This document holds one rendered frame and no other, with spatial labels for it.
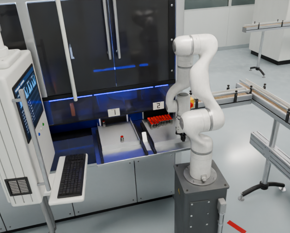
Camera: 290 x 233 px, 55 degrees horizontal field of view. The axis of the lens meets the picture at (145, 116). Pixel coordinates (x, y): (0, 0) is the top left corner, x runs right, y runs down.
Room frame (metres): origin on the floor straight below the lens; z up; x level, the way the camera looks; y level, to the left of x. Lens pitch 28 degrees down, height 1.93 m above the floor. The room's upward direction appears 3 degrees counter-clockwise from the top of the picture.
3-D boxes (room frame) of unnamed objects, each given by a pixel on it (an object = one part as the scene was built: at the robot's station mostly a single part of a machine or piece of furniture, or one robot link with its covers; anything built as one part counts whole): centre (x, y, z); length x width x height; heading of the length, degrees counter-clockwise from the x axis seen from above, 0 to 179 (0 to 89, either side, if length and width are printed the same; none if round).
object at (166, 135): (1.73, -0.14, 0.90); 0.34 x 0.26 x 0.04; 13
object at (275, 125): (1.94, -1.07, 0.46); 0.09 x 0.09 x 0.77; 13
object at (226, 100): (2.16, -0.59, 0.92); 0.69 x 0.16 x 0.16; 103
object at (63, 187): (1.39, 0.47, 0.82); 0.40 x 0.14 x 0.02; 6
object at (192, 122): (1.25, -0.27, 1.16); 0.19 x 0.12 x 0.24; 100
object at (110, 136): (1.71, 0.21, 0.90); 0.34 x 0.26 x 0.04; 13
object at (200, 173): (1.25, -0.30, 0.95); 0.19 x 0.19 x 0.18
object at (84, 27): (1.77, 0.42, 1.50); 0.47 x 0.01 x 0.59; 103
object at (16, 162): (1.38, 0.71, 1.19); 0.50 x 0.19 x 0.78; 6
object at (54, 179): (1.38, 0.53, 0.79); 0.45 x 0.28 x 0.03; 6
